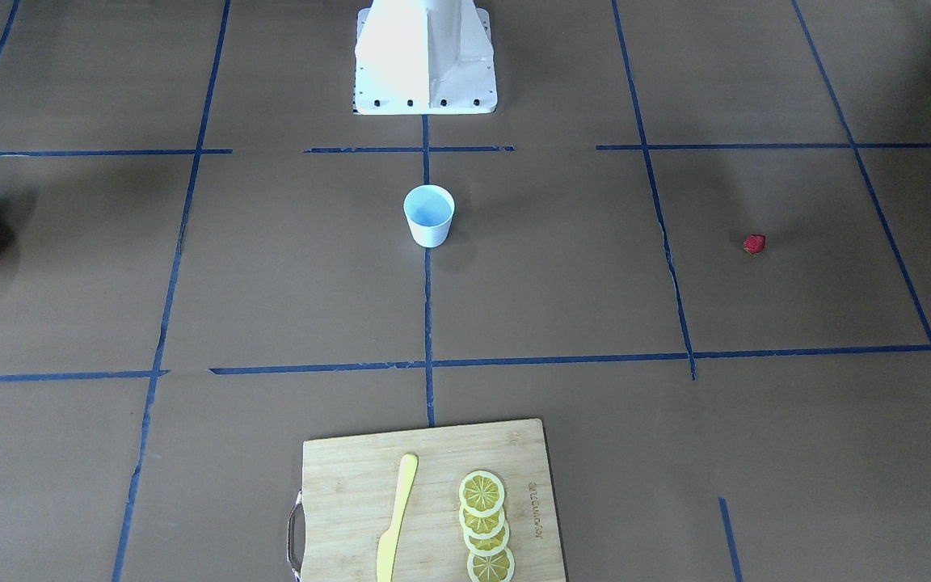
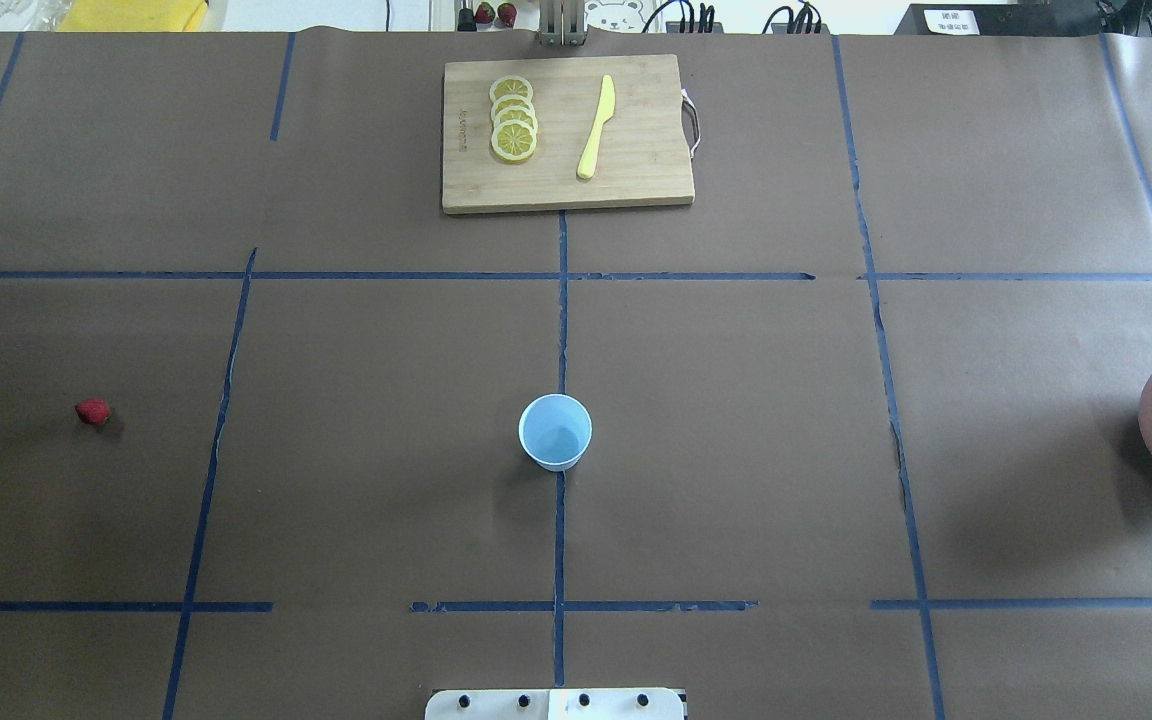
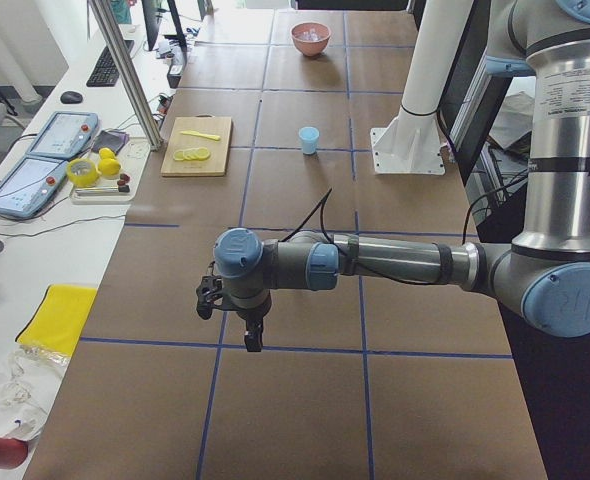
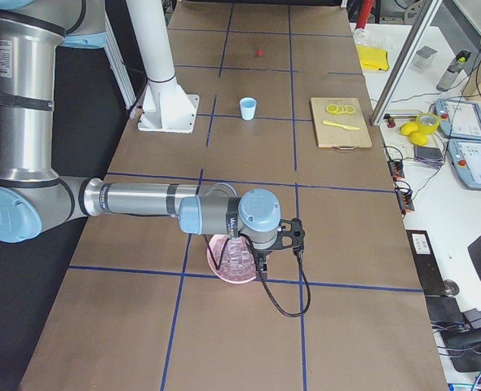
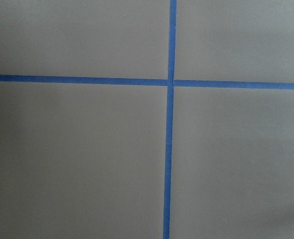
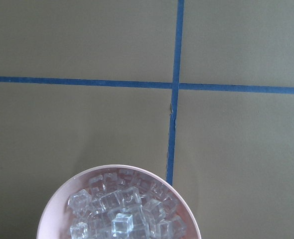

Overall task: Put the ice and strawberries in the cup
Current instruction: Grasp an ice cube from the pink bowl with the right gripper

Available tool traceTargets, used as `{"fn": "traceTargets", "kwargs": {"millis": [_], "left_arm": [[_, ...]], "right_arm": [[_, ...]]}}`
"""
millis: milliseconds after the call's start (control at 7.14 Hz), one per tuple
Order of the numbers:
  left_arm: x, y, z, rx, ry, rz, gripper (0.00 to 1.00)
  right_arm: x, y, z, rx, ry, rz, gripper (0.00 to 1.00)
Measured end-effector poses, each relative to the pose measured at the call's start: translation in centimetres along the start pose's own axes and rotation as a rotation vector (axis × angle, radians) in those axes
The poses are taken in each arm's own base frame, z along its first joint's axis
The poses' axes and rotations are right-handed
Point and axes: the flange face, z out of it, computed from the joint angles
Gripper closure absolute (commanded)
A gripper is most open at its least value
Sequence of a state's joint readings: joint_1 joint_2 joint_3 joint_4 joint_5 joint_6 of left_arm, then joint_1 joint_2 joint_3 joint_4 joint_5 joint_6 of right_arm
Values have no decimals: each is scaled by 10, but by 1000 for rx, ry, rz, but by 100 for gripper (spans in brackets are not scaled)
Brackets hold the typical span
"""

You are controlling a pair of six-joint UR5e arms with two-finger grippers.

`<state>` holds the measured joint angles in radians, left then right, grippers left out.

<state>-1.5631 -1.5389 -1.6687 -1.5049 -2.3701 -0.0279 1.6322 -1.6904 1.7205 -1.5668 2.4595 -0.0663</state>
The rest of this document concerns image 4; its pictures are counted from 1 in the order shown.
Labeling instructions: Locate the teach pendant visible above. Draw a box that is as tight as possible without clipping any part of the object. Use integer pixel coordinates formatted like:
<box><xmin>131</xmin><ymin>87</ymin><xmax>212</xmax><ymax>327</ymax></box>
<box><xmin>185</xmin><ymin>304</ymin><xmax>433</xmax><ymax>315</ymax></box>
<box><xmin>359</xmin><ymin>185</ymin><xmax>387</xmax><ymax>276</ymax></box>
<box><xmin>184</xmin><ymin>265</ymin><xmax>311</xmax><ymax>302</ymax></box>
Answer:
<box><xmin>448</xmin><ymin>138</ymin><xmax>481</xmax><ymax>191</ymax></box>
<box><xmin>435</xmin><ymin>99</ymin><xmax>481</xmax><ymax>141</ymax></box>

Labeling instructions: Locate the yellow lemon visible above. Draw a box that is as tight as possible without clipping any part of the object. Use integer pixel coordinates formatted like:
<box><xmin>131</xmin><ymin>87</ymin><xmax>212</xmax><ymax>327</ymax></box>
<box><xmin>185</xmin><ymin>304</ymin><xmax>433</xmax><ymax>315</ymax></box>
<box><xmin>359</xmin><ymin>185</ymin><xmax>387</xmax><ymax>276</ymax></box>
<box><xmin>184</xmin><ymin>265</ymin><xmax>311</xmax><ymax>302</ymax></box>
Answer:
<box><xmin>408</xmin><ymin>131</ymin><xmax>428</xmax><ymax>147</ymax></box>
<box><xmin>400</xmin><ymin>122</ymin><xmax>418</xmax><ymax>136</ymax></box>

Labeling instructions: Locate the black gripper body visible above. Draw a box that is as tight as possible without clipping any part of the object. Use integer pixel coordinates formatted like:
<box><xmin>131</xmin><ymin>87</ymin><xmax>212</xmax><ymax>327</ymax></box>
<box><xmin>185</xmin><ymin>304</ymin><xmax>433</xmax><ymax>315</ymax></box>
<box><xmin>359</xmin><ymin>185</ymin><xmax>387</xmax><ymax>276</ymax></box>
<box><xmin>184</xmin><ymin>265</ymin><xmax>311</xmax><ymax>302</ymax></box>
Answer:
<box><xmin>254</xmin><ymin>249</ymin><xmax>271</xmax><ymax>280</ymax></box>

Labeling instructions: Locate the pink bowl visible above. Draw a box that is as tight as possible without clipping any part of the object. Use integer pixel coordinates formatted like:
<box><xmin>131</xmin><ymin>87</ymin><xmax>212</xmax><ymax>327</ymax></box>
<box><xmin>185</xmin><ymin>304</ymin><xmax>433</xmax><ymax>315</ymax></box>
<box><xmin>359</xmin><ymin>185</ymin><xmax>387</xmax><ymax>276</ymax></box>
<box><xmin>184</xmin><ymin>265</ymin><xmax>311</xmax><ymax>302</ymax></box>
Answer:
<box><xmin>206</xmin><ymin>234</ymin><xmax>261</xmax><ymax>285</ymax></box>

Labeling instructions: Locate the dark notebook stack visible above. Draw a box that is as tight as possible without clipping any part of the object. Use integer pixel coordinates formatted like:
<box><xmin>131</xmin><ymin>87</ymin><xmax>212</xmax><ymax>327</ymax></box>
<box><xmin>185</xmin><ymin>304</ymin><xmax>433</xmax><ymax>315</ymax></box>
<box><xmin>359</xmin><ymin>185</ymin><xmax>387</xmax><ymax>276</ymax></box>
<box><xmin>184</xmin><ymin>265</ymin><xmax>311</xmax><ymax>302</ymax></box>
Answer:
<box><xmin>413</xmin><ymin>146</ymin><xmax>444</xmax><ymax>168</ymax></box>

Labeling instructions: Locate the light blue cup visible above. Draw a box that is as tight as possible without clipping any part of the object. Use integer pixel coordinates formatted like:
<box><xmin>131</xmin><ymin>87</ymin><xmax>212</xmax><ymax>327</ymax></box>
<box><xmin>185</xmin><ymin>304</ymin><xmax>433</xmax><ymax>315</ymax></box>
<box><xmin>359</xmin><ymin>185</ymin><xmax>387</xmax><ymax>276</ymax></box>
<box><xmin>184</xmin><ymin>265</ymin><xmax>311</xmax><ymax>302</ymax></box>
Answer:
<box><xmin>239</xmin><ymin>97</ymin><xmax>257</xmax><ymax>121</ymax></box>

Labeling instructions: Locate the lower teach pendant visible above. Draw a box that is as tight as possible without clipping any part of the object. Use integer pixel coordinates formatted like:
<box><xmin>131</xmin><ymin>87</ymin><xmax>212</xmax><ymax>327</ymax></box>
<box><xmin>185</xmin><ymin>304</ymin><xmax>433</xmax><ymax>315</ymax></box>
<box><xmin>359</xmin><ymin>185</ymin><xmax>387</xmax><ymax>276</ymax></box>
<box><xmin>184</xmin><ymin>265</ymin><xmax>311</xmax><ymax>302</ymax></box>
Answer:
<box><xmin>448</xmin><ymin>138</ymin><xmax>481</xmax><ymax>191</ymax></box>

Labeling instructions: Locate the aluminium frame post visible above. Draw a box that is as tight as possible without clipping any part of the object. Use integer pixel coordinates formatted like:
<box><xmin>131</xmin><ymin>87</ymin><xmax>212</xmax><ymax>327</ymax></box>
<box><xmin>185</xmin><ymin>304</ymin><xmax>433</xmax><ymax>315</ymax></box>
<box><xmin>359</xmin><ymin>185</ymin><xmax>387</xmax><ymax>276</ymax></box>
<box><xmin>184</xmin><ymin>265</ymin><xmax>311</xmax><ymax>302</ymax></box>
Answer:
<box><xmin>370</xmin><ymin>0</ymin><xmax>443</xmax><ymax>126</ymax></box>

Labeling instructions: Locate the clear plastic box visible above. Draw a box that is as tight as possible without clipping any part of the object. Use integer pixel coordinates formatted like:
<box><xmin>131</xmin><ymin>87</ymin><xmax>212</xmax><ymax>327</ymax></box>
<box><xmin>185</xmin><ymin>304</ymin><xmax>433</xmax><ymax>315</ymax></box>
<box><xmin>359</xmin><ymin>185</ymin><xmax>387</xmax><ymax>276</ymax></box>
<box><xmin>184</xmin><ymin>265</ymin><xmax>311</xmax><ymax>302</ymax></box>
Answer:
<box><xmin>411</xmin><ymin>46</ymin><xmax>437</xmax><ymax>71</ymax></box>

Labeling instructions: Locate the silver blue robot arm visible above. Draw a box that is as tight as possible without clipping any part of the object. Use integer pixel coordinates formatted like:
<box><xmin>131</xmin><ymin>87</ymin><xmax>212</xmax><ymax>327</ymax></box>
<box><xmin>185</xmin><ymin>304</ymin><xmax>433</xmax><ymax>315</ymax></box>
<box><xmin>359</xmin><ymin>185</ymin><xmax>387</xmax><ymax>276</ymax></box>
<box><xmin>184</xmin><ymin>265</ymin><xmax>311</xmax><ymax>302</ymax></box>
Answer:
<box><xmin>0</xmin><ymin>1</ymin><xmax>283</xmax><ymax>279</ymax></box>

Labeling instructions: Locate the yellow cloth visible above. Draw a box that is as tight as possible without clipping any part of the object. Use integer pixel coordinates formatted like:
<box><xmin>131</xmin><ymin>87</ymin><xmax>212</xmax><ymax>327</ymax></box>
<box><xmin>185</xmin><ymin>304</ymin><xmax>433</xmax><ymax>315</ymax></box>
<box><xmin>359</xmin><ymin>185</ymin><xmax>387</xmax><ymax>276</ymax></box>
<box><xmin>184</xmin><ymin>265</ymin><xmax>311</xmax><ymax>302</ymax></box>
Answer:
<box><xmin>356</xmin><ymin>45</ymin><xmax>390</xmax><ymax>72</ymax></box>

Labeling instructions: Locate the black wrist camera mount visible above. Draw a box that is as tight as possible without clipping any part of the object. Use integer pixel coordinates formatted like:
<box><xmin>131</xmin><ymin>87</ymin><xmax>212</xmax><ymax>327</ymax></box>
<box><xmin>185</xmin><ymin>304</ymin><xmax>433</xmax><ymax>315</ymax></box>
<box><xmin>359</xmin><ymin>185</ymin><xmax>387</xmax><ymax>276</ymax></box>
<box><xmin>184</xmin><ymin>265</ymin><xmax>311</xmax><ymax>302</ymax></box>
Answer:
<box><xmin>271</xmin><ymin>217</ymin><xmax>305</xmax><ymax>253</ymax></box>

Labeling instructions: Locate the grey handheld device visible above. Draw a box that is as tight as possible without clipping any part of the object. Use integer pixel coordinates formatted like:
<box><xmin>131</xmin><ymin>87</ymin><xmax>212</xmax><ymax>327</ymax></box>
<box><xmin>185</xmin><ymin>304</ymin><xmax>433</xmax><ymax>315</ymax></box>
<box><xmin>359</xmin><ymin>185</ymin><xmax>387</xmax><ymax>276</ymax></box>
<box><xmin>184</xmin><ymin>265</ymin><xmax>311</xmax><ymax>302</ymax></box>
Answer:
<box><xmin>436</xmin><ymin>50</ymin><xmax>471</xmax><ymax>92</ymax></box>

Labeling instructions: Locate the yellow plastic knife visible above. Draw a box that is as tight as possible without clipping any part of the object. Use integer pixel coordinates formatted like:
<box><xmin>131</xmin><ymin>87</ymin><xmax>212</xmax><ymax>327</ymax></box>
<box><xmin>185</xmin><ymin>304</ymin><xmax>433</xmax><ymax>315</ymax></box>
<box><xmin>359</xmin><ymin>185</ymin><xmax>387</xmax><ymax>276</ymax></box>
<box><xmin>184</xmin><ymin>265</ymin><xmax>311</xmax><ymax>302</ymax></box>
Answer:
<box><xmin>322</xmin><ymin>120</ymin><xmax>360</xmax><ymax>130</ymax></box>

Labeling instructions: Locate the black power strip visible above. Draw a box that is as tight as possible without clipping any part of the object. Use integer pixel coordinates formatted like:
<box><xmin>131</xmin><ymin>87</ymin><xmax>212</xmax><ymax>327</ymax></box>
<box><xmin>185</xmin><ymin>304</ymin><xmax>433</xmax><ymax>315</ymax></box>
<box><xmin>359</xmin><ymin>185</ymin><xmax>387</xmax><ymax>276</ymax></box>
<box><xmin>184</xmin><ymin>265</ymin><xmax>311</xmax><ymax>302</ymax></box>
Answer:
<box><xmin>395</xmin><ymin>188</ymin><xmax>415</xmax><ymax>215</ymax></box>
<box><xmin>387</xmin><ymin>160</ymin><xmax>404</xmax><ymax>180</ymax></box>

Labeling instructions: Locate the wooden cutting board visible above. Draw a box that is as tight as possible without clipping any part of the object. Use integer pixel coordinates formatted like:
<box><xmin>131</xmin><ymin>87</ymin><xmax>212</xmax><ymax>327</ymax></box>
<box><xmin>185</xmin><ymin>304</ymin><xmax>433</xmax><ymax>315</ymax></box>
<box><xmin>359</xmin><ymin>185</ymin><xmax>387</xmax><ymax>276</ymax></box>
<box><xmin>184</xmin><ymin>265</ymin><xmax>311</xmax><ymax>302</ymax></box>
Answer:
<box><xmin>310</xmin><ymin>98</ymin><xmax>373</xmax><ymax>150</ymax></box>

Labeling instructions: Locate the yellow tape roll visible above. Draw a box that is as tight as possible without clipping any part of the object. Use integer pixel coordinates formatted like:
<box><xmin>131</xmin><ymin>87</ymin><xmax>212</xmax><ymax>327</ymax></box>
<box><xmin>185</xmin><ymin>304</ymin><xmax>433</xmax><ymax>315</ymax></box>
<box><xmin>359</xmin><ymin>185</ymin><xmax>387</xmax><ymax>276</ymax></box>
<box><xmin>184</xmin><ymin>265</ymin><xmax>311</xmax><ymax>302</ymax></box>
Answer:
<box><xmin>415</xmin><ymin>113</ymin><xmax>440</xmax><ymax>135</ymax></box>

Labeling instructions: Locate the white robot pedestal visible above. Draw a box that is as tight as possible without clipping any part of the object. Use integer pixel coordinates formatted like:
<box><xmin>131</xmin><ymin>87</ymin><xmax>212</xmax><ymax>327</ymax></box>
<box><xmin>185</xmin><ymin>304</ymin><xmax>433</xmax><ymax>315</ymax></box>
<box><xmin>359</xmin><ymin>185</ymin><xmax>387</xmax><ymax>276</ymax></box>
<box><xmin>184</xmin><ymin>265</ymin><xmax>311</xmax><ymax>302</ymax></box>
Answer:
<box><xmin>126</xmin><ymin>0</ymin><xmax>200</xmax><ymax>134</ymax></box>

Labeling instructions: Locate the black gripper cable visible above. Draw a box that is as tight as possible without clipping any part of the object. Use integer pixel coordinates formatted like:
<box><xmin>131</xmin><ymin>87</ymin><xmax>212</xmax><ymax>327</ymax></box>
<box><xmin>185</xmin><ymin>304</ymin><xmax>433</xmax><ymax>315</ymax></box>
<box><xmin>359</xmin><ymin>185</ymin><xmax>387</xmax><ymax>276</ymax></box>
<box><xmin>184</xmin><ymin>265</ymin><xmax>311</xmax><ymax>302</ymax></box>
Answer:
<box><xmin>206</xmin><ymin>234</ymin><xmax>311</xmax><ymax>318</ymax></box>

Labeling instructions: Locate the clear ice cubes pile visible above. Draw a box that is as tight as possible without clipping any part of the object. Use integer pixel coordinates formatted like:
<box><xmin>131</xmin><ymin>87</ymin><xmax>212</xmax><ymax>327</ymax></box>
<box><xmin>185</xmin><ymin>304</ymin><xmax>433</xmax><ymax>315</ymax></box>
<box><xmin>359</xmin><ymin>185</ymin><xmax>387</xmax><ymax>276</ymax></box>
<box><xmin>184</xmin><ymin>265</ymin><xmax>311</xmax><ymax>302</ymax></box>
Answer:
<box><xmin>211</xmin><ymin>238</ymin><xmax>256</xmax><ymax>281</ymax></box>

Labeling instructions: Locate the upper teach pendant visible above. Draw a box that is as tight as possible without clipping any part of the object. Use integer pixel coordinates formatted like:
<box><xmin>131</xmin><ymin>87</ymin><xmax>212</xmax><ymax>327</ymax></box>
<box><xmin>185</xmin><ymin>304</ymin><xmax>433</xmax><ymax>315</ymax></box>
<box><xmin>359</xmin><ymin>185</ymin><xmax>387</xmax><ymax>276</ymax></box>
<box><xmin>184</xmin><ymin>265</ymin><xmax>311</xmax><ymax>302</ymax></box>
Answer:
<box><xmin>435</xmin><ymin>99</ymin><xmax>481</xmax><ymax>141</ymax></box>

